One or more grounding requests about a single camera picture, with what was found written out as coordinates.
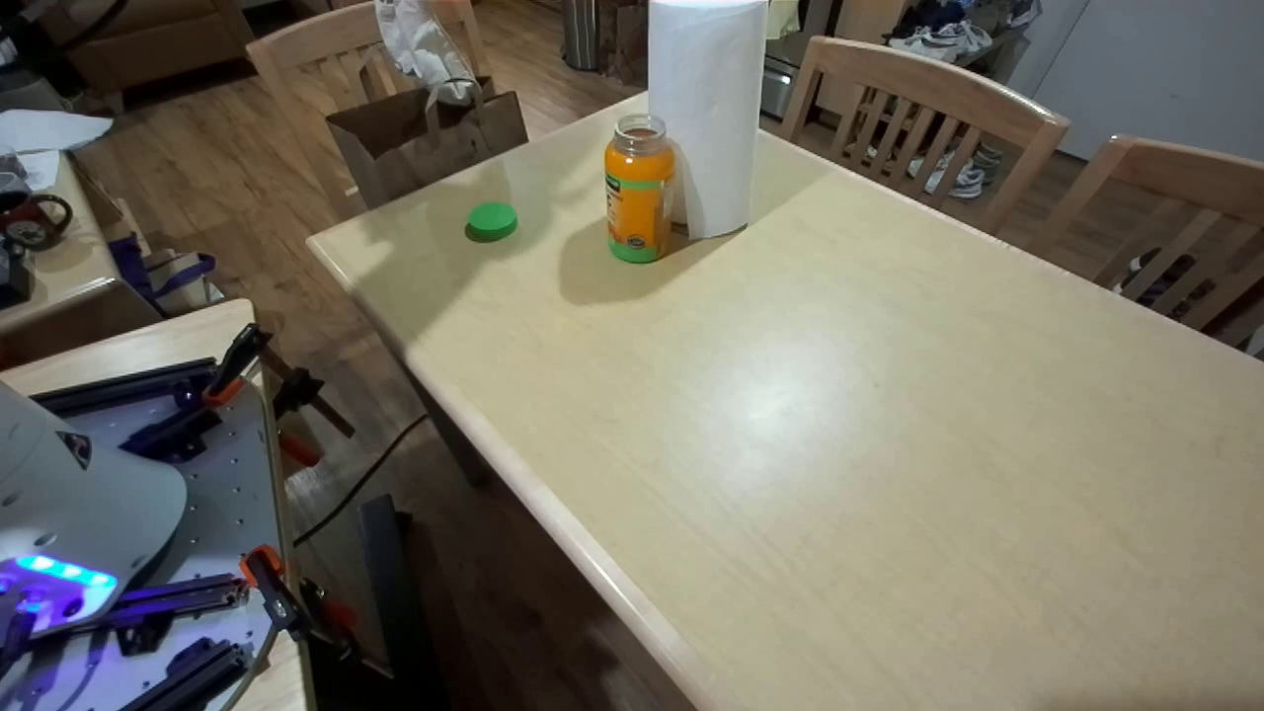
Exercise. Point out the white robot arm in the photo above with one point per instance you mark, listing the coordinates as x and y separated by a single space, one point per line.
79 497

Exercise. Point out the brown paper bag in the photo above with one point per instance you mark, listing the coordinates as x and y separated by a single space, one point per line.
420 152

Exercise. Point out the orange juice jar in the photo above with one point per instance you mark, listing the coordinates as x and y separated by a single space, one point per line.
640 189

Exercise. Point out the green round lid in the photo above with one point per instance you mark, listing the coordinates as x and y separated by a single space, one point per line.
492 222

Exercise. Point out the white paper towel roll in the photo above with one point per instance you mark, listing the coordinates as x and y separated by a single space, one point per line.
706 105

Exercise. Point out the black orange clamp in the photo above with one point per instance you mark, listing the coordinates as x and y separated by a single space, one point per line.
198 407
303 397
283 595

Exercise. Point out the white sneaker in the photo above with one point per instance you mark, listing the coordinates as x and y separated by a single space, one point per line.
968 179

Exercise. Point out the light wooden chair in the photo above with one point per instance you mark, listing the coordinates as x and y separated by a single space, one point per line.
309 34
1172 162
922 81

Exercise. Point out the grey mounting plate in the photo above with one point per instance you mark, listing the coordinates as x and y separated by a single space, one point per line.
221 497

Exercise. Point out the white sneakers on rack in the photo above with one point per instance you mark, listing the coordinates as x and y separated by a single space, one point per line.
943 40

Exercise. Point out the purple white object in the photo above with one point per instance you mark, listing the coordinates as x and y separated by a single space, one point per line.
163 276

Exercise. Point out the small wooden robot table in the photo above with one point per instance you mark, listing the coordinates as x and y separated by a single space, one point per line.
144 341

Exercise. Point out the black metal bar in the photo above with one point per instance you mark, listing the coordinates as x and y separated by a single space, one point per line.
119 389

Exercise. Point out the wooden side table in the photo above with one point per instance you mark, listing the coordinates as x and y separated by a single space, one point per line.
66 270

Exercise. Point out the brown sofa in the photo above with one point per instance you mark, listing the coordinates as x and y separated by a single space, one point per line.
132 40

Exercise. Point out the black round object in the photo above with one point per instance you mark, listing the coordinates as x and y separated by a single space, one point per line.
53 210

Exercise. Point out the white paper sheet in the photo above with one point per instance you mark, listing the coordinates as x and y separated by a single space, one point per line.
45 133

